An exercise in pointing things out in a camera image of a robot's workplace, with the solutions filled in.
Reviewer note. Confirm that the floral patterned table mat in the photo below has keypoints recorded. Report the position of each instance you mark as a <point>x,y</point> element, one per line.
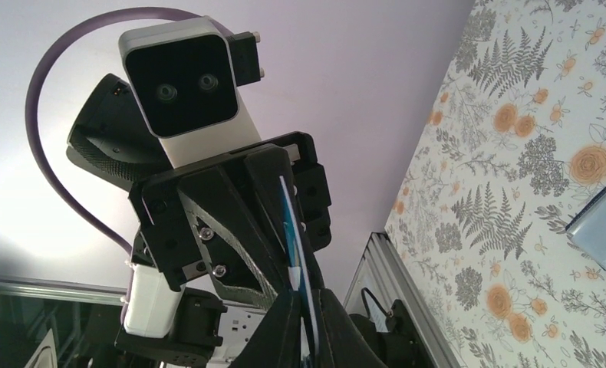
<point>514,147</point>

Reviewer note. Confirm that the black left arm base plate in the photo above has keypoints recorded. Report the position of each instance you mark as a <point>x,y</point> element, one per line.
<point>391,333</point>

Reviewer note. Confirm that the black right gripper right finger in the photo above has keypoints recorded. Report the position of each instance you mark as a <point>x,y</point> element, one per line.
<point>340,344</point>

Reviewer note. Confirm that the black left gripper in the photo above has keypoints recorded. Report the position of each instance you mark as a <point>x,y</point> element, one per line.
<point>223,216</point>

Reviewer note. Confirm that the blue logo card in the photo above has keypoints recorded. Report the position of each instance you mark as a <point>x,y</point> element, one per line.
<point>299,276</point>

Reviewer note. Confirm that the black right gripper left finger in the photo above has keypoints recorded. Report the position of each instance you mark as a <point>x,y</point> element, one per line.
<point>276,343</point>

